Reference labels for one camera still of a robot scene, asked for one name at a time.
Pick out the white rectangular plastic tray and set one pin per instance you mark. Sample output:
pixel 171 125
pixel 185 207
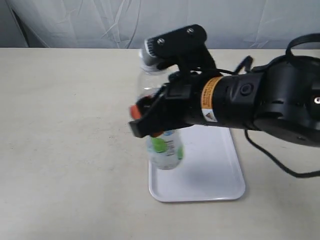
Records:
pixel 210 169

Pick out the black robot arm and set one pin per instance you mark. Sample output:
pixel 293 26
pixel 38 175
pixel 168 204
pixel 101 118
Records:
pixel 277 98

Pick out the clear plastic bottle white cap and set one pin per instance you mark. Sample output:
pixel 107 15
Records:
pixel 166 150

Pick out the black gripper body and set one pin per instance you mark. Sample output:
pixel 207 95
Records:
pixel 182 96

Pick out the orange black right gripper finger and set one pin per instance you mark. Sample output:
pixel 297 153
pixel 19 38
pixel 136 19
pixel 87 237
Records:
pixel 144 107

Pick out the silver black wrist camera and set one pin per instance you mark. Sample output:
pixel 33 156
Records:
pixel 184 47

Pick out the white wrinkled backdrop cloth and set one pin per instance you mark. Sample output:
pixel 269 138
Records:
pixel 124 24

